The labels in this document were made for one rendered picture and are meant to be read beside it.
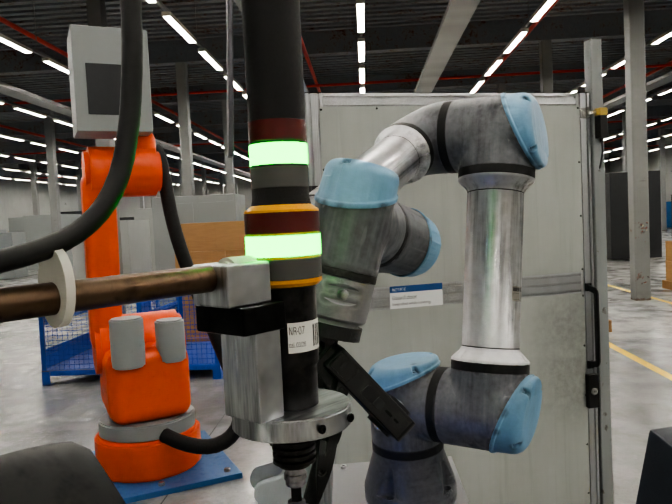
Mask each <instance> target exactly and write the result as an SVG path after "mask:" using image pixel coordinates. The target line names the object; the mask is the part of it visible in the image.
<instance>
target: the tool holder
mask: <svg viewBox="0 0 672 504"><path fill-rule="evenodd" d="M205 265H211V266H212V267H213V268H214V270H215V272H216V274H217V286H216V288H215V290H214V291H212V292H208V293H201V294H194V295H193V301H194V305H196V318H197V330H198V331H200V332H208V333H216V334H221V346H222V363H223V381H224V398H225V414H226V415H227V416H231V417H232V429H233V431H234V432H235V433H236V434H237V435H238V436H240V437H242V438H244V439H247V440H251V441H255V442H261V443H273V444H287V443H300V442H308V441H314V440H318V439H323V438H326V437H329V436H332V435H335V434H337V433H339V432H341V431H343V430H344V429H346V428H347V427H348V426H349V425H350V424H351V422H353V420H354V414H352V411H351V400H350V399H349V398H348V397H347V396H346V395H344V394H342V393H340V392H337V391H333V390H328V389H320V388H318V396H319V403H318V404H317V405H316V406H314V407H311V408H308V409H304V410H299V411H284V402H283V383H282V365H281V346H280V329H284V328H285V327H286V318H285V303H284V302H283V301H274V300H271V285H270V266H269V262H268V261H252V262H243V263H229V264H219V263H218V262H215V263H205V264H196V265H193V266H192V267H196V266H205Z"/></svg>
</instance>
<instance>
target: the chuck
mask: <svg viewBox="0 0 672 504"><path fill-rule="evenodd" d="M306 478H307V471H306V470H305V469H301V470H294V471H290V470H285V472H284V480H285V482H286V486H287V487H289V488H293V489H296V488H301V487H303V486H304V485H305V484H306Z"/></svg>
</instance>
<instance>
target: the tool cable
mask: <svg viewBox="0 0 672 504"><path fill-rule="evenodd" d="M120 12H121V88H120V106H119V119H118V127H117V135H116V142H115V148H114V153H113V158H112V162H111V165H110V169H109V172H108V175H107V177H106V180H105V182H104V185H103V187H102V189H101V190H100V192H99V194H98V196H97V198H96V199H95V200H94V202H93V203H92V204H91V206H90V207H89V208H88V209H87V210H86V211H85V212H84V213H83V214H82V215H81V216H80V217H79V218H77V219H76V220H75V221H73V222H72V223H71V224H69V225H67V226H65V227H64V228H62V229H60V230H58V231H56V232H54V233H51V234H49V235H46V236H44V237H41V238H39V239H35V240H32V241H29V242H26V243H22V244H19V245H15V246H11V247H6V248H2V249H0V274H2V273H6V272H10V271H13V270H17V269H21V268H25V267H28V266H31V265H34V264H37V263H39V269H38V283H47V282H53V283H54V284H55V285H56V286H57V288H58V290H59V293H60V299H61V304H60V309H59V312H58V313H57V314H56V315H51V316H45V318H46V320H47V322H48V323H49V324H50V326H52V327H54V328H58V327H64V326H68V325H69V324H70V322H71V321H72V318H73V315H74V312H75V304H76V286H75V278H74V273H73V269H72V265H71V262H70V260H69V257H68V255H67V254H66V252H67V251H69V250H70V249H72V248H74V247H75V246H77V245H79V244H81V243H82V242H83V241H85V240H86V239H87V238H88V237H90V236H91V235H92V234H94V233H95V232H96V231H97V230H98V229H99V228H100V227H101V226H102V225H103V224H104V223H105V222H106V221H107V220H108V218H109V217H110V215H111V214H112V213H113V211H114V210H115V209H116V207H117V205H118V203H119V202H120V200H121V198H122V196H123V194H124V192H125V189H126V187H127V184H128V182H129V179H130V176H131V172H132V168H133V164H134V160H135V155H136V149H137V144H138V136H139V127H140V117H141V103H142V79H143V29H142V0H120Z"/></svg>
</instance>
